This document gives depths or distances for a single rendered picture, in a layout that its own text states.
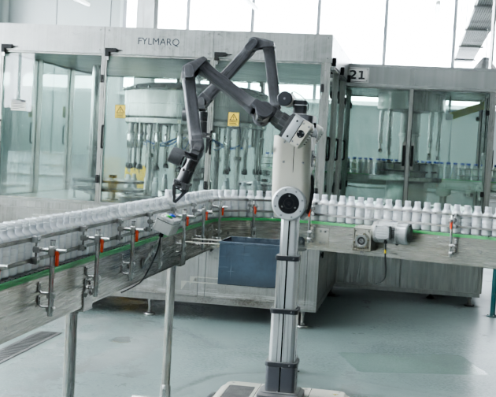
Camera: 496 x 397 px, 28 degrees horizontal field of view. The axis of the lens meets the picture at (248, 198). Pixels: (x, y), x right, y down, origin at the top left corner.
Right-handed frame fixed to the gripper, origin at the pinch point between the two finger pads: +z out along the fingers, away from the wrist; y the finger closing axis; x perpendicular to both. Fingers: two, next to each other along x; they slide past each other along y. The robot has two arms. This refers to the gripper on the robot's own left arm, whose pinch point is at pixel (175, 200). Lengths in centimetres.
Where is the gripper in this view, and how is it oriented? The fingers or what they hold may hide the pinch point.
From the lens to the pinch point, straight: 429.5
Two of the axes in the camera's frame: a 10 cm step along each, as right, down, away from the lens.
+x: 9.0, 4.0, -1.4
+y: -1.7, 0.4, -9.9
